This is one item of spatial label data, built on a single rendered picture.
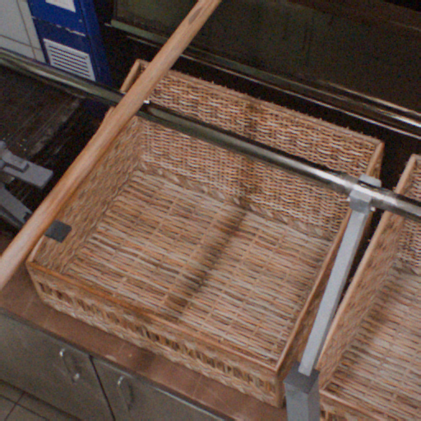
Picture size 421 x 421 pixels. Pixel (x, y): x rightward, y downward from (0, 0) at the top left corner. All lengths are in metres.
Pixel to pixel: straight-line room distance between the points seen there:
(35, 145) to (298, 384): 0.83
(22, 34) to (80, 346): 0.75
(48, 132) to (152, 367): 0.53
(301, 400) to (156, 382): 0.49
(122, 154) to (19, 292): 0.36
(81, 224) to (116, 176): 0.14
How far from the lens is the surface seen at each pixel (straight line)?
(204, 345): 1.99
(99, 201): 2.28
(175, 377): 2.11
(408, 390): 2.07
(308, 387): 1.66
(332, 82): 2.01
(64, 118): 2.25
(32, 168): 1.56
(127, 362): 2.14
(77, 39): 2.33
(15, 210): 1.68
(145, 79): 1.71
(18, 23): 2.49
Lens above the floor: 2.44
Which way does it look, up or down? 54 degrees down
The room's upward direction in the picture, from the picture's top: 9 degrees counter-clockwise
